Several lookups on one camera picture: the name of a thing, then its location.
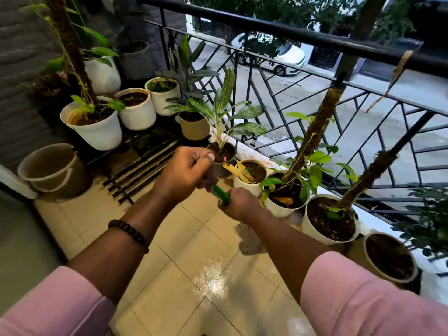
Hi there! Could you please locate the person's right hand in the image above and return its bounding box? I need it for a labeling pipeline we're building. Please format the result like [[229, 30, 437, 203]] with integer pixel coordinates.
[[217, 187, 262, 223]]

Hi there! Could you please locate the person's left hand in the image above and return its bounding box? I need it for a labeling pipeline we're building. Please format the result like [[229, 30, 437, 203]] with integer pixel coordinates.
[[154, 146, 220, 203]]

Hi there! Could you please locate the green handled garden tool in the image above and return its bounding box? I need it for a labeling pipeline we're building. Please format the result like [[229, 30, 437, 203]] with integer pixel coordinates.
[[212, 185, 230, 207]]

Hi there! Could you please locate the person's right forearm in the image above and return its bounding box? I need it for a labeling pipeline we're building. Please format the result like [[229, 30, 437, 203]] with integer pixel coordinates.
[[238, 206, 328, 306]]

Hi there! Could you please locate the person's left forearm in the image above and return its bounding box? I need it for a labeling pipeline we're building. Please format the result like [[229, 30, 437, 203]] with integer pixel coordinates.
[[66, 187, 179, 306]]

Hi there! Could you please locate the small dark plant pot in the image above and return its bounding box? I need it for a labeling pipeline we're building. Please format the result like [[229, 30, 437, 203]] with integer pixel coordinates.
[[206, 141, 238, 179]]

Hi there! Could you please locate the white pot with yellow leaf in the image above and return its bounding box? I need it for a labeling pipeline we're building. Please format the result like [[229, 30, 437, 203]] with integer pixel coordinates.
[[233, 159, 267, 197]]

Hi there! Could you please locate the beige plant pot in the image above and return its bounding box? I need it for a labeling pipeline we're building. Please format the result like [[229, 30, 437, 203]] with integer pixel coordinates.
[[178, 111, 211, 141]]

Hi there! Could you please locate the yellow wilted leaf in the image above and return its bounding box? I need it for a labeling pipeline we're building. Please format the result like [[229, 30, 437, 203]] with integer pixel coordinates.
[[223, 161, 257, 184]]

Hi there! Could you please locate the variegated leafy plant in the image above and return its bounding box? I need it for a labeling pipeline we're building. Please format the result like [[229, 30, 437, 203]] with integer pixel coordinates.
[[164, 68, 267, 155]]

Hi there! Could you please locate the white pot with climbing plant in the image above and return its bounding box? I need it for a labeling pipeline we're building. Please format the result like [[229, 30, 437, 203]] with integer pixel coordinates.
[[262, 171, 313, 219]]

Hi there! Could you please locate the black metal plant rack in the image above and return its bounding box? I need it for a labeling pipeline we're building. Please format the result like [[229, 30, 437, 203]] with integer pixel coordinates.
[[80, 122, 189, 205]]

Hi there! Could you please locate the white pot with dark plant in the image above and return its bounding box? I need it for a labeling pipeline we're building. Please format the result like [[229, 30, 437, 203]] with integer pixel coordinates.
[[144, 77, 182, 117]]

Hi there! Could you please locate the white pot with bare soil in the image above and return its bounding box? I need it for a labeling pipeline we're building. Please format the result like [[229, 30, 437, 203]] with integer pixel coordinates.
[[114, 87, 157, 131]]

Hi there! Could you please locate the wide white pot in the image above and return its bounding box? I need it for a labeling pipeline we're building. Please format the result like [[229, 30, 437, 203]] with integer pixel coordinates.
[[301, 194, 361, 246]]

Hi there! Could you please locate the dark green leafy plant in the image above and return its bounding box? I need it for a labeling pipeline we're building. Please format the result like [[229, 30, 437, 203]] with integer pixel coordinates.
[[155, 35, 220, 99]]

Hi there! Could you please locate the green climbing plant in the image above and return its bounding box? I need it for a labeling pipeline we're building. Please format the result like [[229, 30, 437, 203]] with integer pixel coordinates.
[[260, 111, 360, 207], [20, 0, 126, 120]]

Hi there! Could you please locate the large white pot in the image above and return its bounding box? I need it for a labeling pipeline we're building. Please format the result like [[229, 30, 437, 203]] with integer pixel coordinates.
[[59, 96, 123, 151]]

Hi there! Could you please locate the grey textured pot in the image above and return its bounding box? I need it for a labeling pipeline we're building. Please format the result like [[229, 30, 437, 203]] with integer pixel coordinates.
[[118, 40, 155, 81]]

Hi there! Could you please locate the white car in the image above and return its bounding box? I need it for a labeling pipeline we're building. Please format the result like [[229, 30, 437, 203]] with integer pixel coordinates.
[[230, 32, 306, 77]]

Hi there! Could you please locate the tall white pot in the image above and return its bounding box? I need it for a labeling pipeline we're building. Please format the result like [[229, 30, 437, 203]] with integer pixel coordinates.
[[83, 55, 122, 97]]

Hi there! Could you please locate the short moss pole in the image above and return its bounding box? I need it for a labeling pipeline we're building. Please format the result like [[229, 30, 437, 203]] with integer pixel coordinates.
[[337, 111, 436, 211]]

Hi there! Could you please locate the beige plastic bucket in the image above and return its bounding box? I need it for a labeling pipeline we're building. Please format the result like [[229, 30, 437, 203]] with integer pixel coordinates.
[[17, 143, 89, 200]]

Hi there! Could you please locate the beige pot with dark soil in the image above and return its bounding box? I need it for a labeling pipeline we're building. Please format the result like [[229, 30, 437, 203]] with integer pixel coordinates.
[[361, 231, 419, 285]]

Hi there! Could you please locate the black metal balcony railing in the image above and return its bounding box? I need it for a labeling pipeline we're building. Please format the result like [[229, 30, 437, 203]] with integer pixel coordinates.
[[136, 0, 448, 221]]

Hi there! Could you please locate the pink right sleeve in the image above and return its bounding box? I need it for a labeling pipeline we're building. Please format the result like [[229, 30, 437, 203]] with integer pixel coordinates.
[[300, 251, 448, 336]]

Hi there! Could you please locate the pink sleeve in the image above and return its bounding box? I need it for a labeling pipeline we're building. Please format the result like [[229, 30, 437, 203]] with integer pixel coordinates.
[[0, 266, 118, 336], [300, 251, 448, 336]]

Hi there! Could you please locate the tall brown moss pole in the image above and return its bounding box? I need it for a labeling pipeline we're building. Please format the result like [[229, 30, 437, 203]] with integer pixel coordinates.
[[42, 0, 99, 110]]

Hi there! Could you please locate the pink left sleeve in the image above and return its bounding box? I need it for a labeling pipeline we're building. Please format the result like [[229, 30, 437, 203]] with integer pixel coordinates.
[[0, 266, 118, 336]]

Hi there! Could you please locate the dark green bush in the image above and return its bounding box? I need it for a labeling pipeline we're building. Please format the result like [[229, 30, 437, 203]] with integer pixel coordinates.
[[391, 186, 448, 263]]

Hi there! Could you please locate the dried brown hanging leaf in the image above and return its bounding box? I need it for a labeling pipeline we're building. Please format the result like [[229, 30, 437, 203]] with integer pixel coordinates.
[[365, 50, 414, 113]]

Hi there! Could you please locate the black beaded bracelet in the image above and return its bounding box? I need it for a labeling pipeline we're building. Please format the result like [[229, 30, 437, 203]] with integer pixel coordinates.
[[108, 219, 150, 254]]

